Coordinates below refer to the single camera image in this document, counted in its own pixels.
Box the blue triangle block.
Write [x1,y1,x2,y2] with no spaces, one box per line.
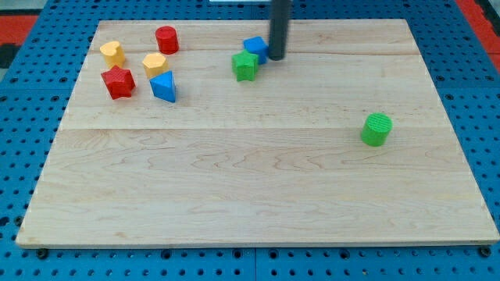
[150,71,177,103]

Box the light wooden board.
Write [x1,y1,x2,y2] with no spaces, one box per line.
[16,19,499,249]

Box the green star block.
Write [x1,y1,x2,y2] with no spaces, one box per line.
[231,50,259,82]

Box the blue cube block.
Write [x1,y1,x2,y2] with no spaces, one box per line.
[243,36,268,65]

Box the yellow hexagon block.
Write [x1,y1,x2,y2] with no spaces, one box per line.
[142,52,170,79]

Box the green cylinder block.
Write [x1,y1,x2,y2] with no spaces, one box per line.
[360,112,393,147]

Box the red cylinder block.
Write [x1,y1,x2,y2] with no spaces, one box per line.
[155,26,179,55]

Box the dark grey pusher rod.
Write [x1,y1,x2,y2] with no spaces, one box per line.
[268,0,292,61]

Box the red star block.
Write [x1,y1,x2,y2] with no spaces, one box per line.
[101,66,136,100]

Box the yellow heart block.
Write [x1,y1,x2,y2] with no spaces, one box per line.
[99,41,126,69]

